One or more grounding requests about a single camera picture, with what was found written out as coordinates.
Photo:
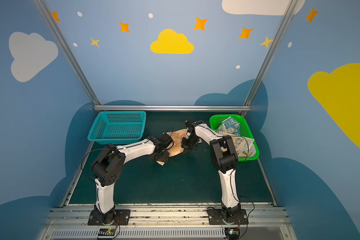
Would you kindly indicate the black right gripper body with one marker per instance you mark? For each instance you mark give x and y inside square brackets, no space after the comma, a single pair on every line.
[186,141]

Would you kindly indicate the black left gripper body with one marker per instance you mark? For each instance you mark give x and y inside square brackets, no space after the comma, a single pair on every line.
[161,153]

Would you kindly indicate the orange bunny pattern towel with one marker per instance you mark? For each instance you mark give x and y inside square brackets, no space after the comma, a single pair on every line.
[176,147]

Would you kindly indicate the green plastic basket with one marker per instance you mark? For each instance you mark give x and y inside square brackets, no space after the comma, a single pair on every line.
[216,120]

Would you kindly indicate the teal plastic basket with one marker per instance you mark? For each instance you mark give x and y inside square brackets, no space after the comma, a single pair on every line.
[118,127]

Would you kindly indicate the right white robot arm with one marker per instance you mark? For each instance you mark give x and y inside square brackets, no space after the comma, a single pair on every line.
[225,160]

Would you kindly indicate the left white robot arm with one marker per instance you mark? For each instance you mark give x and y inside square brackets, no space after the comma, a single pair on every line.
[108,166]

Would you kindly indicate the teal pattern towel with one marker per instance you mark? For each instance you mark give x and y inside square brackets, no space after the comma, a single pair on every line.
[229,126]

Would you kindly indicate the left small circuit board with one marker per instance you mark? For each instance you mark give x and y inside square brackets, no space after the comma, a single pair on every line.
[106,234]

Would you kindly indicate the small circuit board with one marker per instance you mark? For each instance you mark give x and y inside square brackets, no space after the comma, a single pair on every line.
[106,234]
[231,234]

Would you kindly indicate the right small circuit board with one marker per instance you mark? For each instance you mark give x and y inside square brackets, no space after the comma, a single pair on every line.
[231,234]

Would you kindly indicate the horizontal aluminium frame rail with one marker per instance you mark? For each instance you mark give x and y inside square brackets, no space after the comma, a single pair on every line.
[172,108]

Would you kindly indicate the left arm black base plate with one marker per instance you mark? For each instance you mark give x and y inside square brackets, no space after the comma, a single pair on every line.
[111,218]

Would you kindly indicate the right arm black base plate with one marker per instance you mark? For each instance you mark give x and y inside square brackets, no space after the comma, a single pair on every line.
[217,217]

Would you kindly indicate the left aluminium frame post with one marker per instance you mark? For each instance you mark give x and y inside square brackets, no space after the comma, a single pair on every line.
[52,24]

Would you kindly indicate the aluminium frame post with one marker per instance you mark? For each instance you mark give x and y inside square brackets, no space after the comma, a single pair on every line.
[272,49]
[52,24]

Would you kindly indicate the right aluminium frame post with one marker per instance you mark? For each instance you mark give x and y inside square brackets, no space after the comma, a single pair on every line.
[272,49]

